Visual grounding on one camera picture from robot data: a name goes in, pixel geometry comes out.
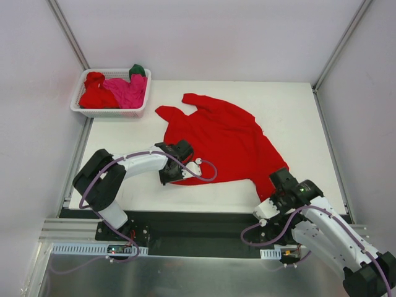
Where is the red t shirt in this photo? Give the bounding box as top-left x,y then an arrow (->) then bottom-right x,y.
79,72 -> 119,109
155,93 -> 288,201

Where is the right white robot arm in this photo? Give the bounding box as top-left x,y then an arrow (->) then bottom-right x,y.
267,169 -> 395,296

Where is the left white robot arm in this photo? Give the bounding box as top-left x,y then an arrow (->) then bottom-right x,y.
72,140 -> 202,241

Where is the pink t shirt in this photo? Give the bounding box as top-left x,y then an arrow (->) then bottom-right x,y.
103,74 -> 148,109

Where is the green t shirt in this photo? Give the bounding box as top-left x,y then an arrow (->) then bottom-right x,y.
129,64 -> 146,78

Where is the white plastic basket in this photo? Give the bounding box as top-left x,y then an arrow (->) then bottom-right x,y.
70,68 -> 152,118

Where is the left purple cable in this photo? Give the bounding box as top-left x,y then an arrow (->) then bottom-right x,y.
49,150 -> 218,275

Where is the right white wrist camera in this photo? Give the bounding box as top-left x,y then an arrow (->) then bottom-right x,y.
252,199 -> 280,227

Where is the right white cable duct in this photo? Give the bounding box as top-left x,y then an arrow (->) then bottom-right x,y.
260,248 -> 282,260

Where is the white cable duct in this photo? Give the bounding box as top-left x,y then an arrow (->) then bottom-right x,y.
52,243 -> 137,256
260,248 -> 282,260

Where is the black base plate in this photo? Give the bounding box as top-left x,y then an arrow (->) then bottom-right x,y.
60,209 -> 334,257

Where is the aluminium frame rail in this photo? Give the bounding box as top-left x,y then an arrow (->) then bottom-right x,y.
38,218 -> 100,243

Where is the left white cable duct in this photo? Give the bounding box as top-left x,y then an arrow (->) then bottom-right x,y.
52,243 -> 137,256

